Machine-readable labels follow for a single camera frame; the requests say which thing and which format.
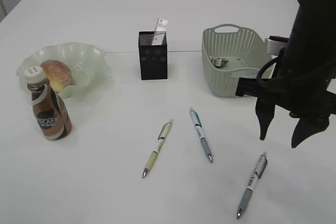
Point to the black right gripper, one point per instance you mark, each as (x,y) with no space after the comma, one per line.
(303,95)

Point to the grey white ballpoint pen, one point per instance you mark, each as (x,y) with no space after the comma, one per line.
(255,177)

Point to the paper ball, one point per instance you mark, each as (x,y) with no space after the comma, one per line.
(215,61)
(224,61)

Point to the clear plastic ruler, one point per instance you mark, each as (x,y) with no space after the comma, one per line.
(160,31)

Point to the golden sugared bread roll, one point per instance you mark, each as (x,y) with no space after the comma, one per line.
(58,73)

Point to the brown Nescafe coffee bottle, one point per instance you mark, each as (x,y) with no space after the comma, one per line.
(48,108)

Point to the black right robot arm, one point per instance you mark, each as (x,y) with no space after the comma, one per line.
(312,39)

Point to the green plastic woven basket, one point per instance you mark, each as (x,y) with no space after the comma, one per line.
(245,51)

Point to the blue grey ballpoint pen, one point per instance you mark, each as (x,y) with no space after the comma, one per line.
(198,127)

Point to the cream green ballpoint pen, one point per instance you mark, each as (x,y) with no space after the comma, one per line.
(158,145)

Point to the black square pen holder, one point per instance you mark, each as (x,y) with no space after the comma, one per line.
(152,58)

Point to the pale green wavy glass plate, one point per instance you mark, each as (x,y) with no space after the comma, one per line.
(86,62)

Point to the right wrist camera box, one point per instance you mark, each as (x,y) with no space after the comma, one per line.
(274,44)

